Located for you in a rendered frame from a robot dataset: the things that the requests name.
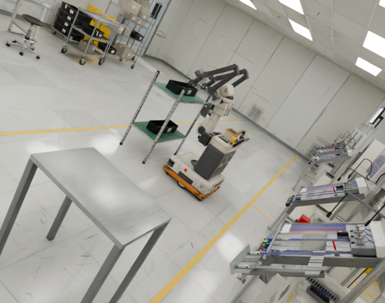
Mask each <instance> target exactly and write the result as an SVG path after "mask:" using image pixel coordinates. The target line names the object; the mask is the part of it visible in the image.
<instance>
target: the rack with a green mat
mask: <svg viewBox="0 0 385 303"><path fill-rule="evenodd" d="M159 73H160V71H159V70H157V72H156V74H155V76H154V77H153V79H152V81H151V83H150V85H149V87H148V89H147V91H146V93H145V95H144V97H143V99H142V101H141V103H140V105H139V107H138V109H137V111H136V113H135V114H134V116H133V118H132V120H131V122H130V124H129V126H128V128H127V130H126V132H125V134H124V135H123V138H122V140H121V141H120V145H122V144H123V142H124V140H125V138H126V136H127V135H128V133H129V131H130V129H131V127H132V126H133V127H134V128H136V129H137V130H138V131H139V132H141V133H142V134H143V135H144V136H146V137H147V138H148V139H150V140H151V141H152V142H153V144H152V146H151V148H150V149H149V151H148V153H147V154H146V157H145V158H144V160H143V161H142V164H145V163H146V160H147V159H148V157H149V155H150V154H151V152H152V150H153V148H154V146H155V144H157V143H162V142H169V141H175V140H180V139H182V142H181V144H180V145H179V147H178V148H177V150H176V152H175V153H174V155H177V153H178V151H179V150H180V148H181V146H182V145H183V143H184V142H185V140H186V138H187V136H188V135H189V133H190V131H191V129H192V128H193V126H194V125H195V123H196V121H197V120H198V118H199V116H200V114H201V113H200V112H199V113H198V115H197V116H196V118H195V120H194V121H193V123H192V125H191V127H190V128H189V130H188V132H187V133H186V135H184V134H182V133H181V132H179V131H178V130H177V129H176V131H175V132H172V133H162V132H163V130H164V129H165V127H166V125H167V123H168V121H169V120H170V118H171V116H172V115H173V113H174V111H175V109H176V107H177V106H178V104H179V103H190V104H200V105H203V106H204V102H205V103H208V102H209V99H210V98H211V96H212V93H210V95H209V96H208V98H207V99H206V101H204V100H202V99H201V98H199V97H198V96H196V95H195V96H184V93H185V92H186V89H183V90H182V92H181V94H180V95H178V94H174V93H173V92H172V91H170V90H169V89H168V88H166V85H167V84H164V83H160V82H155V81H156V78H157V77H158V75H159ZM153 85H154V86H155V87H156V88H158V89H160V90H161V91H162V92H164V93H165V94H166V95H168V96H169V97H171V98H172V99H173V100H175V102H174V104H173V106H172V107H171V109H170V112H169V113H168V115H167V116H166V118H165V120H166V121H165V122H164V124H163V126H162V127H161V130H160V131H159V133H158V134H156V135H155V134H154V133H152V132H151V131H150V130H148V129H147V128H146V127H147V125H148V123H149V121H139V122H134V121H135V119H136V117H137V115H138V113H139V111H140V109H141V107H142V106H143V104H144V102H145V100H146V98H147V96H148V94H149V92H150V90H151V89H152V87H153ZM203 106H202V107H203ZM201 110H202V109H201Z"/></svg>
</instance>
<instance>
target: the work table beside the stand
mask: <svg viewBox="0 0 385 303"><path fill-rule="evenodd" d="M38 167H39V168H40V169H41V170H42V171H43V172H44V173H45V174H46V175H47V176H48V177H49V178H50V179H51V180H52V181H53V182H54V183H55V184H56V185H57V186H58V187H59V188H60V189H61V190H62V191H63V192H64V193H65V194H66V197H65V199H64V201H63V203H62V205H61V207H60V209H59V211H58V213H57V215H56V218H55V220H54V222H53V224H52V226H51V228H50V230H49V233H48V235H47V236H46V238H47V239H48V240H49V241H50V240H53V239H54V238H55V236H56V234H57V232H58V230H59V228H60V226H61V224H62V221H63V219H64V217H65V215H66V213H67V211H68V209H69V207H70V205H71V203H72V202H74V203H75V204H76V205H77V206H78V207H79V208H80V209H81V210H82V211H83V212H84V213H85V214H86V215H87V216H88V217H89V218H90V219H91V221H92V222H93V223H94V224H95V225H96V226H97V227H98V228H99V229H100V230H101V231H102V232H103V233H104V234H105V235H106V236H107V237H108V238H109V239H110V240H111V241H112V242H113V243H114V246H113V248H112V249H111V251H110V253H109V254H108V256H107V258H106V259H105V261H104V263H103V265H102V266H101V268H100V270H99V271H98V273H97V275H96V276H95V278H94V280H93V282H92V283H91V285H90V287H89V288H88V290H87V292H86V294H85V295H84V297H83V299H82V301H81V302H80V303H92V302H93V300H94V298H95V297H96V295H97V293H98V292H99V290H100V288H101V287H102V285H103V284H104V282H105V280H106V279H107V277H108V275H109V273H110V272H111V270H112V269H113V267H114V265H115V264H116V262H117V260H118V259H119V257H120V256H121V254H122V252H123V250H124V249H125V247H126V246H128V245H130V244H131V243H133V242H135V241H136V240H138V239H140V238H142V237H143V236H145V235H147V234H149V233H150V232H152V231H153V230H154V232H153V233H152V235H151V237H150V238H149V240H148V241H147V243H146V244H145V246H144V248H143V249H142V251H141V252H140V254H139V256H138V257H137V259H136V261H135V262H134V264H133V265H132V267H131V268H130V270H129V272H128V273H127V274H126V276H125V278H124V279H123V281H122V283H121V284H120V285H119V287H118V289H117V290H116V292H115V294H114V295H113V297H112V298H111V300H110V301H109V303H118V301H119V300H120V298H121V297H122V295H123V294H124V292H125V290H126V289H127V287H128V285H129V284H130V283H131V281H132V279H133V278H134V276H135V275H136V273H137V272H138V270H139V268H140V267H141V265H142V264H143V263H144V261H145V259H146V258H147V256H148V255H149V253H150V252H151V250H152V248H153V247H154V246H155V244H156V243H157V241H158V239H159V238H160V236H161V234H162V233H163V231H164V230H165V228H166V227H167V226H168V224H169V222H170V221H171V219H172V216H171V215H170V214H168V213H167V212H166V211H165V210H164V209H163V208H162V207H161V206H160V205H158V204H157V203H156V202H155V201H154V200H153V199H151V198H150V197H149V196H148V195H147V194H146V193H145V192H144V191H143V190H142V189H140V188H139V187H138V186H137V185H136V184H135V183H134V182H133V181H132V180H131V179H129V178H128V177H127V176H126V175H125V174H123V173H122V172H121V171H120V170H119V169H118V168H117V167H116V166H115V165H114V164H112V163H111V162H110V161H109V160H108V159H107V158H106V157H105V156H104V155H102V154H101V153H100V152H99V151H98V150H96V149H95V148H94V147H87V148H76V149H70V150H59V151H49V152H43V153H31V155H30V157H29V160H28V163H27V165H26V167H25V170H24V172H23V174H22V177H21V180H20V182H19V185H18V187H17V189H16V192H15V194H14V197H13V199H12V201H11V204H10V207H9V209H8V212H7V214H6V216H5V219H4V222H3V223H2V226H1V229H0V255H1V253H2V250H3V249H4V246H5V243H6V241H7V239H8V236H9V234H10V232H11V229H12V227H13V225H14V222H15V220H16V218H17V215H18V213H19V211H20V208H21V206H22V203H23V201H24V199H25V196H26V194H27V192H28V189H29V187H30V185H31V182H32V180H33V178H34V175H35V172H36V171H37V168H38Z"/></svg>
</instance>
